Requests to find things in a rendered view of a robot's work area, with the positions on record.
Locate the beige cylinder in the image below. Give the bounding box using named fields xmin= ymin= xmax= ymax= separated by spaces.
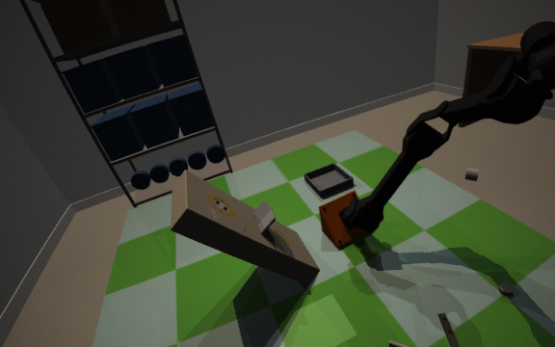
xmin=214 ymin=200 xmax=228 ymax=212

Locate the dark tan service panel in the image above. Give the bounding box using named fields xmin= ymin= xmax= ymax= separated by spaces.
xmin=171 ymin=170 xmax=320 ymax=281

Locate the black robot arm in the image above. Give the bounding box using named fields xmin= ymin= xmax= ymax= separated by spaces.
xmin=338 ymin=21 xmax=555 ymax=232

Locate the black flat bar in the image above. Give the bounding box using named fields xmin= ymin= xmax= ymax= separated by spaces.
xmin=438 ymin=313 xmax=460 ymax=347

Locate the grey cylinder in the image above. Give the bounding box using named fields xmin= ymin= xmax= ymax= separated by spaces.
xmin=389 ymin=339 xmax=409 ymax=347

